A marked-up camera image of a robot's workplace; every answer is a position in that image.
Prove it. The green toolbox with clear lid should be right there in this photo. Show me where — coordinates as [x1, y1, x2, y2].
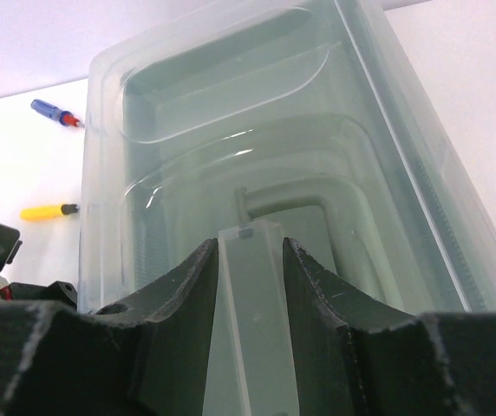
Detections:
[78, 1, 496, 415]

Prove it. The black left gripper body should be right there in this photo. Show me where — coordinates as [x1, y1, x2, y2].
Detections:
[9, 281, 77, 309]

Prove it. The yellow handled screwdriver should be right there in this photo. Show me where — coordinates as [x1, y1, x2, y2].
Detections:
[19, 204, 80, 222]

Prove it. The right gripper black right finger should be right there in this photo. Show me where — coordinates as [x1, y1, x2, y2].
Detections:
[283, 238, 496, 415]

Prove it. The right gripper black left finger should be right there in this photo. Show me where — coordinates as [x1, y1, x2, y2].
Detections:
[0, 239, 219, 415]

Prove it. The blue handled screwdriver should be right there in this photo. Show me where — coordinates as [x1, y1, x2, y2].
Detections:
[30, 99, 85, 128]

